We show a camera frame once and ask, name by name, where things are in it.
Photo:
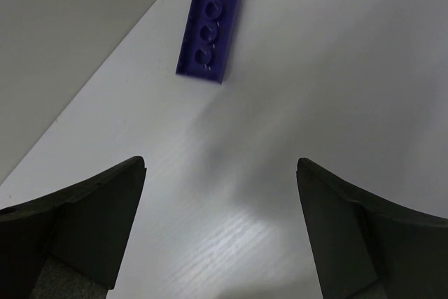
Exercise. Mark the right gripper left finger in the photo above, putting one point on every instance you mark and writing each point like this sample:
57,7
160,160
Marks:
71,243

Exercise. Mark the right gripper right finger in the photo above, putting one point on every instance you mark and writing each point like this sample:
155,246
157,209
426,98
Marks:
364,244

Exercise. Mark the purple lego piece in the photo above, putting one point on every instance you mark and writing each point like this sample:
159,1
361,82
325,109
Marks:
207,39

